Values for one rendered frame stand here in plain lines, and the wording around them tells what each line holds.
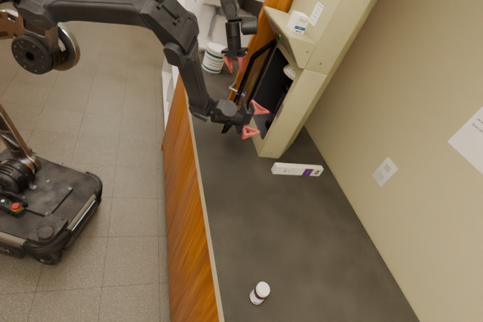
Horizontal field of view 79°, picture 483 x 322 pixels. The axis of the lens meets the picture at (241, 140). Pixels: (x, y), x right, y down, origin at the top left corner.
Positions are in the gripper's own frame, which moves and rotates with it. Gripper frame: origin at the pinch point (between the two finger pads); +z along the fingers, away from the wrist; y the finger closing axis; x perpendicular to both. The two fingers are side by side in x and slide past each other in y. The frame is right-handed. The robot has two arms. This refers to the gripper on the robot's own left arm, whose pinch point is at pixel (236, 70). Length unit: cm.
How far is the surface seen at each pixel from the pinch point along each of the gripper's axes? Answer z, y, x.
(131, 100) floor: 62, 157, -102
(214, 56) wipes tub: 5, 34, -49
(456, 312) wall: 64, -86, 42
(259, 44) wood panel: -6.5, -3.4, -23.0
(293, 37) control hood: -14.9, -26.6, 10.0
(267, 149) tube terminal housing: 35.8, -12.9, 2.6
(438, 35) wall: -10, -75, -16
